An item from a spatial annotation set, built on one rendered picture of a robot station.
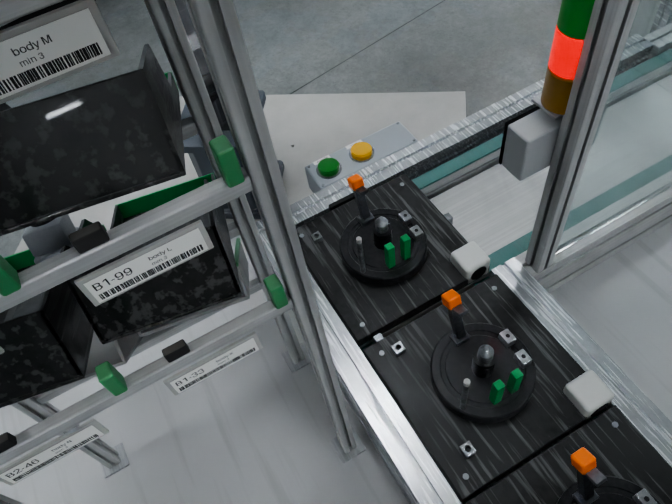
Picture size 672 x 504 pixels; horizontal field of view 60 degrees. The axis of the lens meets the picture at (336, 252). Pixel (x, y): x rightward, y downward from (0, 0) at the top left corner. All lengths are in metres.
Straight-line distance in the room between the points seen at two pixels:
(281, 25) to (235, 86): 2.90
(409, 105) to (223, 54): 1.04
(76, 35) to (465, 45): 2.74
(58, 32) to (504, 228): 0.86
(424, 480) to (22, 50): 0.68
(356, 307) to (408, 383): 0.14
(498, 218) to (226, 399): 0.56
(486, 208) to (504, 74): 1.78
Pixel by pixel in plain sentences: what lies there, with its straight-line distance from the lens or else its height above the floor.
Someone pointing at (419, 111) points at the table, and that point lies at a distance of 1.34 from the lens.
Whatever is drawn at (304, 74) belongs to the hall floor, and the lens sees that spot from 2.89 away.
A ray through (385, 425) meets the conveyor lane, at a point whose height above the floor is 0.96.
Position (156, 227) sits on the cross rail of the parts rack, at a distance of 0.39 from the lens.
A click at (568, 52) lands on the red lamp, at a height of 1.34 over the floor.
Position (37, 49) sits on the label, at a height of 1.60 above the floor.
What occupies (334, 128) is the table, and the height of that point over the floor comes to 0.86.
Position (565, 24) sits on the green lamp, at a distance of 0.68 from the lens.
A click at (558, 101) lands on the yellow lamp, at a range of 0.73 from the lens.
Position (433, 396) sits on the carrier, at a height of 0.97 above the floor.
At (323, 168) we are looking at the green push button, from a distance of 1.08.
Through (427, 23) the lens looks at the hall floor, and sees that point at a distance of 3.13.
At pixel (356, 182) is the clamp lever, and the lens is 0.91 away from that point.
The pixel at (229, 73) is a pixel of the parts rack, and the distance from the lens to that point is 0.34.
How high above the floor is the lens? 1.75
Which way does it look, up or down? 54 degrees down
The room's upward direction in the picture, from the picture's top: 11 degrees counter-clockwise
